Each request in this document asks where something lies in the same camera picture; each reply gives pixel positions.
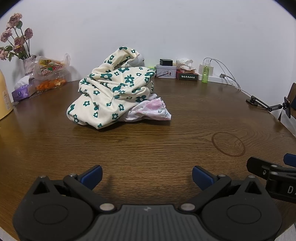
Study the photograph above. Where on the plastic bag of oranges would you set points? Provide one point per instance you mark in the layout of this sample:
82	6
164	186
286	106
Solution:
51	74

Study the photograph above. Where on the white robot speaker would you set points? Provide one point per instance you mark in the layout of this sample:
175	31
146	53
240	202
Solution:
138	61

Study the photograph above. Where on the purple tissue pack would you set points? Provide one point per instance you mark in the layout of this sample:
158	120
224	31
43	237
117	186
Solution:
24	88

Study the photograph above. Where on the yellow container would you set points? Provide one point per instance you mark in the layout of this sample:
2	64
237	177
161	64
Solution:
5	102

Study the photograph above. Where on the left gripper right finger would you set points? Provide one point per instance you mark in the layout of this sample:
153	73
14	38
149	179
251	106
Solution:
209	182

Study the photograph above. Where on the white power strip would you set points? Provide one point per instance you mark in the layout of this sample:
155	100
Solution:
217	79

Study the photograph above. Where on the pink floral garment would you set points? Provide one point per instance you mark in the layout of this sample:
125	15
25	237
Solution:
152	109

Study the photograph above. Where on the white floral tin box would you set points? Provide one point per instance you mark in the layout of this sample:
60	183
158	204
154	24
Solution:
166	71

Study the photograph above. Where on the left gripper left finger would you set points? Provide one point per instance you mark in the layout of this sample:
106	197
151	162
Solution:
84	182

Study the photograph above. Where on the small black box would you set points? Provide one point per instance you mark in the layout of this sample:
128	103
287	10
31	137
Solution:
165	62

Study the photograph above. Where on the red green tissue box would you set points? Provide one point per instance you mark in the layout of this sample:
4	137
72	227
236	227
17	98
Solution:
186	70

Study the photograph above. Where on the green spray bottle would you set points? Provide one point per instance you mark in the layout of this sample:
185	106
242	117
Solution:
205	73

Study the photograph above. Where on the cream green floral garment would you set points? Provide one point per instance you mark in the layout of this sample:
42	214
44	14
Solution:
111	89

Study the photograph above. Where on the pink artificial flowers vase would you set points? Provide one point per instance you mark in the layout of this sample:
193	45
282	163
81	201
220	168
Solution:
18	43

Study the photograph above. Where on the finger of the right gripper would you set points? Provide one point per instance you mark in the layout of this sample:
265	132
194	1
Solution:
290	159
270	171

